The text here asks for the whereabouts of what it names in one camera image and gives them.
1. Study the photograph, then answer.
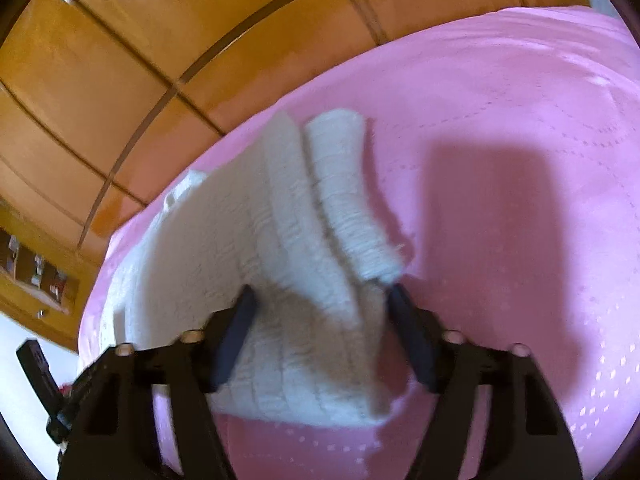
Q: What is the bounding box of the wooden shelf unit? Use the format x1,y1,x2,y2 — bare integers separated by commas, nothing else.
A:
0,200,98,353

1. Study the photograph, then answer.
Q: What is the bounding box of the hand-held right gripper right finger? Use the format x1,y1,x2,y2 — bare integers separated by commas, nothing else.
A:
386,284,584,480

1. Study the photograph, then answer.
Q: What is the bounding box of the white knitted garment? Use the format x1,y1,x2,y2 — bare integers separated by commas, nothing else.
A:
100,107,417,429

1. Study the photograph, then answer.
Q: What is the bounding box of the pink bed sheet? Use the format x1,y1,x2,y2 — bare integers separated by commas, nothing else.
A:
77,5,640,480

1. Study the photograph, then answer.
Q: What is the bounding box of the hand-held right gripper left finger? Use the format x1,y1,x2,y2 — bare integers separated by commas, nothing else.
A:
56,285,259,480

